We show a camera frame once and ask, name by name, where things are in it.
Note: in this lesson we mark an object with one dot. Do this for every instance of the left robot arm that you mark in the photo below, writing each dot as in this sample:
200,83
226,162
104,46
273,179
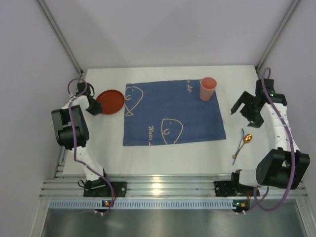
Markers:
72,132

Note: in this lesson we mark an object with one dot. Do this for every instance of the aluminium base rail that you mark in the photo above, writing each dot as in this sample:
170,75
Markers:
140,186

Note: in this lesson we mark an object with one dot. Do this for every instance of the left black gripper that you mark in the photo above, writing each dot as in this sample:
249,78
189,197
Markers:
94,107

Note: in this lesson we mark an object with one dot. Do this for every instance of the blue handled utensil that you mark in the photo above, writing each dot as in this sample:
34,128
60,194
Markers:
239,145

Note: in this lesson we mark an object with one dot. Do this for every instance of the red plate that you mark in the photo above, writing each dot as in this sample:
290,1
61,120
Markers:
112,101

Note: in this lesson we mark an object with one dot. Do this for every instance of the blue cloth placemat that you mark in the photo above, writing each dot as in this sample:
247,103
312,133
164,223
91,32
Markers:
169,113

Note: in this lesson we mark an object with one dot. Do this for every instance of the frame post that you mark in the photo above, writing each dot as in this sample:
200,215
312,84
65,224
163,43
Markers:
58,33
294,4

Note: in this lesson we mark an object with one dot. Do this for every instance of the pink plastic cup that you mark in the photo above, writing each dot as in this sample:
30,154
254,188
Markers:
207,88

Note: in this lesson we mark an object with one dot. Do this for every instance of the right frame post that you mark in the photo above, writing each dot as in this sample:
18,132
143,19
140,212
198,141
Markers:
294,4

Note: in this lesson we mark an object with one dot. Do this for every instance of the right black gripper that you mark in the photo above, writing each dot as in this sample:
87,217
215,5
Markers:
247,108

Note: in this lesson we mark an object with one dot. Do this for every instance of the gold spoon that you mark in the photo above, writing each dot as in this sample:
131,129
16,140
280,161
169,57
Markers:
246,139

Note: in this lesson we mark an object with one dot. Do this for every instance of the left frame post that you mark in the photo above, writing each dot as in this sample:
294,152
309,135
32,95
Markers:
58,33

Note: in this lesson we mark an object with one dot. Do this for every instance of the perforated cable duct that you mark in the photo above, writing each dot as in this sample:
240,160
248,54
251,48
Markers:
135,204

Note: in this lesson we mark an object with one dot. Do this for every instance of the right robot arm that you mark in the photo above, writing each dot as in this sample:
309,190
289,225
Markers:
300,162

